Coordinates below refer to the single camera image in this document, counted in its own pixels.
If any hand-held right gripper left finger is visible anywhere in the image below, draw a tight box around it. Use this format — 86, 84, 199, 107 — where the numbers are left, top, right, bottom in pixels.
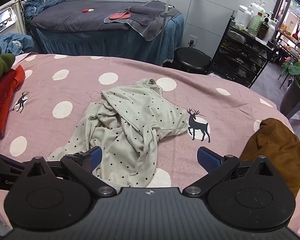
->
22, 146, 117, 197

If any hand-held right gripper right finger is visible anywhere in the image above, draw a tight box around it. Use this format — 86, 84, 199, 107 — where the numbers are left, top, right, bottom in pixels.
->
183, 146, 275, 197

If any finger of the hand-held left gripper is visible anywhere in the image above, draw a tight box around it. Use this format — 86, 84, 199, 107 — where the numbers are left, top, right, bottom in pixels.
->
0, 149, 30, 173

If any pale green polka dot shirt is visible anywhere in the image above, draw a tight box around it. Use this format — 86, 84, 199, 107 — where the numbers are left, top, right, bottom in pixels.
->
47, 78, 189, 188

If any pink dotted deer bedsheet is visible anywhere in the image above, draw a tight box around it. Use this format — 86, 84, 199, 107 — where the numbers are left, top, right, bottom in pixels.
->
0, 52, 300, 236

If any red knit sweater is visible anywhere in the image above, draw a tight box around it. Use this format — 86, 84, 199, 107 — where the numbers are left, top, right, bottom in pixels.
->
0, 64, 26, 136

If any brown knit garment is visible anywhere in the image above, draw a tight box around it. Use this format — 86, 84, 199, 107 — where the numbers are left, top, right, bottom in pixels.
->
239, 118, 300, 198

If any black round stool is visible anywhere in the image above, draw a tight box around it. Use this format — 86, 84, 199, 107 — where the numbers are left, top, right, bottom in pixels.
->
173, 47, 213, 76

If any black shelf trolley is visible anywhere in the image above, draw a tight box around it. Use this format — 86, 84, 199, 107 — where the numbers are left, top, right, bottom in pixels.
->
210, 11, 278, 88

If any crumpled blue cloth pile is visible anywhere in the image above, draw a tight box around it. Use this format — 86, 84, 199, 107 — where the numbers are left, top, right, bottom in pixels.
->
0, 33, 35, 56

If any green potted plant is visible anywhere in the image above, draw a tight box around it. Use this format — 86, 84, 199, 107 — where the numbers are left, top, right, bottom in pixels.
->
280, 58, 300, 117

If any grey covered massage bed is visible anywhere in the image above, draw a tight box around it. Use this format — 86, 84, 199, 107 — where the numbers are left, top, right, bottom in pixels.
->
29, 0, 185, 67

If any white beauty machine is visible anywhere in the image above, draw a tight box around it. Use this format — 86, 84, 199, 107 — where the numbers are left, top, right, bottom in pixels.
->
0, 6, 16, 36

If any display shelf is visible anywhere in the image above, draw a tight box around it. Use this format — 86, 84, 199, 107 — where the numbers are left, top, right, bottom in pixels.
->
277, 0, 300, 64

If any brown pump bottle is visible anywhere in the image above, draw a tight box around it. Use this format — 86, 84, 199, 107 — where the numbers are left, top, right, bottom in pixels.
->
258, 17, 270, 39

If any red cloth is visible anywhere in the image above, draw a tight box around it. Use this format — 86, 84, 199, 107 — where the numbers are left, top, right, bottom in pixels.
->
108, 10, 131, 20

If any white pump bottle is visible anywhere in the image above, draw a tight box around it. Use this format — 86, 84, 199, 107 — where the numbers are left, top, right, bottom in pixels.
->
266, 18, 277, 43

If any green plastic bottle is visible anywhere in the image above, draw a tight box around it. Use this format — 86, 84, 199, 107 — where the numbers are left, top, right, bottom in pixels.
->
247, 12, 264, 36

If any large white bottle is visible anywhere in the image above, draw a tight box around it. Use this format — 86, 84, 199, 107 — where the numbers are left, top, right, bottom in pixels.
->
234, 5, 252, 28

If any grey towel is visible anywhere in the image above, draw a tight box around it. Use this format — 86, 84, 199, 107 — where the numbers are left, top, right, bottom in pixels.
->
104, 1, 182, 42

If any blue cloth on massage bed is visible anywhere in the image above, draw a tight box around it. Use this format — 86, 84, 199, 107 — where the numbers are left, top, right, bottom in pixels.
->
23, 0, 70, 26

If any metal stand pole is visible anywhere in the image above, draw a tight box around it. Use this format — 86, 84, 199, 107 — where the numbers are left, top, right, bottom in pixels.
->
162, 0, 172, 34

